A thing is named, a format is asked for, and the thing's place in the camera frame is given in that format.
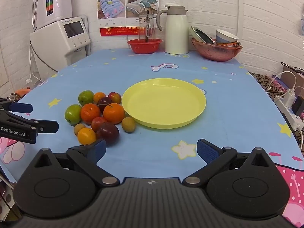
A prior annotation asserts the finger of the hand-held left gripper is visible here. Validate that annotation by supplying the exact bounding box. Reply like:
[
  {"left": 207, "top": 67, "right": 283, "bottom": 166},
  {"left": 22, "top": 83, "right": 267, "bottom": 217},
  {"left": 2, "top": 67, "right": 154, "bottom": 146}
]
[
  {"left": 0, "top": 110, "right": 59, "bottom": 134},
  {"left": 0, "top": 97, "right": 34, "bottom": 114}
]

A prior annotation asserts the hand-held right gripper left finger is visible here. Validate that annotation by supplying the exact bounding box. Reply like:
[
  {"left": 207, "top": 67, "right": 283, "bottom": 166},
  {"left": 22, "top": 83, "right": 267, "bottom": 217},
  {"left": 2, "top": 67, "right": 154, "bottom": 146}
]
[{"left": 31, "top": 139, "right": 120, "bottom": 188}]

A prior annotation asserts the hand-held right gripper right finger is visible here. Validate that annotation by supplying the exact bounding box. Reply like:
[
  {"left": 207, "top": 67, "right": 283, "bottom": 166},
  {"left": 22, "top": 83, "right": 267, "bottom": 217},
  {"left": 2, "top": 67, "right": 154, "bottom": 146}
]
[{"left": 182, "top": 139, "right": 278, "bottom": 188}]

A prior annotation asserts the dark red plum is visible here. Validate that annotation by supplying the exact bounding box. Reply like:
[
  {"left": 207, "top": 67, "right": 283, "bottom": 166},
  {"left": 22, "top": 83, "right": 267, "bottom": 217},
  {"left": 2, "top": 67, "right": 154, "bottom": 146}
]
[{"left": 96, "top": 122, "right": 120, "bottom": 145}]

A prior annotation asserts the green apple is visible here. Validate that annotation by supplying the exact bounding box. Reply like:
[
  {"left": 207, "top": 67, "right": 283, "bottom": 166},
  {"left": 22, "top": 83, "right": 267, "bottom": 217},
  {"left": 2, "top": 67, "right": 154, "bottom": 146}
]
[
  {"left": 65, "top": 104, "right": 82, "bottom": 125},
  {"left": 78, "top": 90, "right": 94, "bottom": 106}
]

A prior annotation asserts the yellow plastic plate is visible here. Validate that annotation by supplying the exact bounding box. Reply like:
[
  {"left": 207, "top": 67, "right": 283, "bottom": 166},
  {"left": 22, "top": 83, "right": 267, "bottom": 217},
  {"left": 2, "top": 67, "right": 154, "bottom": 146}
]
[{"left": 121, "top": 78, "right": 207, "bottom": 129}]

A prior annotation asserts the orange object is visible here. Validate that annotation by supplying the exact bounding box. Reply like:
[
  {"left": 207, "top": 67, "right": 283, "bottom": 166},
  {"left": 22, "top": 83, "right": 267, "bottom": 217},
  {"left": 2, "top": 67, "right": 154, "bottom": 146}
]
[{"left": 14, "top": 87, "right": 31, "bottom": 98}]

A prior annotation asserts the yellow-orange citrus fruit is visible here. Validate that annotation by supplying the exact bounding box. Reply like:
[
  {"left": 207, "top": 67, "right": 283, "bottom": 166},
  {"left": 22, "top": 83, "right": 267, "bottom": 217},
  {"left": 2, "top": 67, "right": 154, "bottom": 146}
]
[{"left": 77, "top": 127, "right": 97, "bottom": 145}]

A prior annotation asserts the red apple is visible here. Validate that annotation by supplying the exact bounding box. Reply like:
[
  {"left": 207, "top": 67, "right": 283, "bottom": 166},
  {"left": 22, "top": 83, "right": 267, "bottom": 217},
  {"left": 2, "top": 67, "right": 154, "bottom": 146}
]
[{"left": 91, "top": 116, "right": 108, "bottom": 132}]

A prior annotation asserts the small tan longan fruit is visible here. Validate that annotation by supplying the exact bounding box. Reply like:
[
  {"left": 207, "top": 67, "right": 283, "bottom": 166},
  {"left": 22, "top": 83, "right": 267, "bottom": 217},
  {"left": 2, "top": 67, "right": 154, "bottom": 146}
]
[{"left": 74, "top": 123, "right": 86, "bottom": 136}]

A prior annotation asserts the blue star-printed tablecloth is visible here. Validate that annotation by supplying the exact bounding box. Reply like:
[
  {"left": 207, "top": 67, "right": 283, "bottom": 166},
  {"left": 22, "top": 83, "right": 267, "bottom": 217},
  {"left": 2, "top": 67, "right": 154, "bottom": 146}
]
[{"left": 0, "top": 48, "right": 304, "bottom": 226}]

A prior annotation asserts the small dark red cherry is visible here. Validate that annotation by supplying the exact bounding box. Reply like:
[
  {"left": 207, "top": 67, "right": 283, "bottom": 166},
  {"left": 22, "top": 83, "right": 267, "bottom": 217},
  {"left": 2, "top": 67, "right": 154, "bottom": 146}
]
[{"left": 97, "top": 97, "right": 112, "bottom": 113}]

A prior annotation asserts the small orange tangerine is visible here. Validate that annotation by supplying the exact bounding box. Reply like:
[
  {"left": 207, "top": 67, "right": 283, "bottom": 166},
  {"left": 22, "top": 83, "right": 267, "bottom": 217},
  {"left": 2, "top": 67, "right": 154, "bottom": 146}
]
[{"left": 93, "top": 92, "right": 106, "bottom": 104}]

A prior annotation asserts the red and yellow peach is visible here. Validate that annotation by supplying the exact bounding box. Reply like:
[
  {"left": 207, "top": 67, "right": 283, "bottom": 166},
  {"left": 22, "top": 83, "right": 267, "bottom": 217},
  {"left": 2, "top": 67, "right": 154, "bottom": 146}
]
[{"left": 108, "top": 92, "right": 122, "bottom": 104}]

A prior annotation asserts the white machine with screen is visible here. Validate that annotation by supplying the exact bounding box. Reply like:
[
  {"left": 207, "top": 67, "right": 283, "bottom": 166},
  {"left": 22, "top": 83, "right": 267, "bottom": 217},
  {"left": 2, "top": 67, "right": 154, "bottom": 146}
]
[{"left": 30, "top": 17, "right": 92, "bottom": 81}]

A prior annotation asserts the leopard print cloth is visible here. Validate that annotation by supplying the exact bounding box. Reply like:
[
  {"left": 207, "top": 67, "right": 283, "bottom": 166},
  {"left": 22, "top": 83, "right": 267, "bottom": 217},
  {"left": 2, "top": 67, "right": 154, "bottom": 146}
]
[{"left": 248, "top": 71, "right": 289, "bottom": 100}]

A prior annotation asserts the white power strip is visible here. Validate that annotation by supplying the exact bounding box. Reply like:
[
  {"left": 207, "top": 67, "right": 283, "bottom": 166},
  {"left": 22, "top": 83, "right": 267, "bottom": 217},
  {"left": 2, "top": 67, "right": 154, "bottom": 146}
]
[{"left": 274, "top": 97, "right": 304, "bottom": 131}]

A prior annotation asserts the white charger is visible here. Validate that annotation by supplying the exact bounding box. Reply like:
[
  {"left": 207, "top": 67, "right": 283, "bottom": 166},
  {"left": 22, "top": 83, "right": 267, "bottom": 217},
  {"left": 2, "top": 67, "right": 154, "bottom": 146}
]
[{"left": 283, "top": 89, "right": 296, "bottom": 107}]

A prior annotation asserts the pink glass bowl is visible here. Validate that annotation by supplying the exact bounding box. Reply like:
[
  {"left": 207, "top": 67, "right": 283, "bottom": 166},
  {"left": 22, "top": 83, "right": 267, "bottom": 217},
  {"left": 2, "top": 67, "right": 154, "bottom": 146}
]
[{"left": 191, "top": 38, "right": 243, "bottom": 62}]

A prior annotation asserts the black power adapter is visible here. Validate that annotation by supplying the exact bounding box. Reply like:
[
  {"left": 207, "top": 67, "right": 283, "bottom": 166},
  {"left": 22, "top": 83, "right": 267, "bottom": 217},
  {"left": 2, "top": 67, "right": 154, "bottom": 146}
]
[{"left": 292, "top": 96, "right": 304, "bottom": 117}]

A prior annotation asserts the white water purifier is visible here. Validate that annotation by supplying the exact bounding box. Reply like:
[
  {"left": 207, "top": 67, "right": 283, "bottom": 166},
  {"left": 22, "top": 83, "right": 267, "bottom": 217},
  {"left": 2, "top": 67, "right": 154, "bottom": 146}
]
[{"left": 36, "top": 0, "right": 73, "bottom": 30}]

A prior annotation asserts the red plastic basket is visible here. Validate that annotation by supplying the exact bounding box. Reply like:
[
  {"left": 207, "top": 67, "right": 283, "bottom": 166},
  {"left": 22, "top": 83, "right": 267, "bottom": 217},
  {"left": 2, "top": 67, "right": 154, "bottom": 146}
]
[{"left": 127, "top": 39, "right": 163, "bottom": 54}]

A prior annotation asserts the blue and white bowl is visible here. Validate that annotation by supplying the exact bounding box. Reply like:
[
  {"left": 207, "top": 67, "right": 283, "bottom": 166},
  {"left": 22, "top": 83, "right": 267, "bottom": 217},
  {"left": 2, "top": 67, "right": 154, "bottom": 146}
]
[{"left": 216, "top": 29, "right": 239, "bottom": 44}]

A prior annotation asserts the cardboard box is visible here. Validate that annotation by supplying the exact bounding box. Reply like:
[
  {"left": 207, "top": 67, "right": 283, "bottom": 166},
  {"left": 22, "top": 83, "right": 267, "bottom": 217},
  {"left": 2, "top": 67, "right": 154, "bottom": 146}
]
[{"left": 281, "top": 65, "right": 304, "bottom": 91}]

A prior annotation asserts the pale green dish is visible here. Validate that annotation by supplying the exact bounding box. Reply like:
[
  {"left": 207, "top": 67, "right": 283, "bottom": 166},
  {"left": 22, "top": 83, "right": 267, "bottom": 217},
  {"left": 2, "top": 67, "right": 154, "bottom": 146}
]
[{"left": 190, "top": 26, "right": 214, "bottom": 44}]

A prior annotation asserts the white thermos jug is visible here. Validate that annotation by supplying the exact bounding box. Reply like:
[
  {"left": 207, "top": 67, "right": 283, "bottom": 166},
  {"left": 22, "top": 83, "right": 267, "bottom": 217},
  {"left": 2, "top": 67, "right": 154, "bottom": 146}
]
[{"left": 156, "top": 5, "right": 190, "bottom": 55}]

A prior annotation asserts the white charging cable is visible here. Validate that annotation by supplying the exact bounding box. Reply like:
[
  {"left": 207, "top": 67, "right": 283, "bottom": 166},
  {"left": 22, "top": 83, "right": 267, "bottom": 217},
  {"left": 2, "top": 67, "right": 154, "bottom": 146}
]
[{"left": 266, "top": 71, "right": 297, "bottom": 98}]

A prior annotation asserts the wall poster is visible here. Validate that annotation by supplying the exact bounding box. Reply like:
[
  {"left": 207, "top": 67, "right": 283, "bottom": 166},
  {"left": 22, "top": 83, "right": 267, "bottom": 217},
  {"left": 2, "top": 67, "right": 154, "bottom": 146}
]
[{"left": 97, "top": 0, "right": 160, "bottom": 37}]

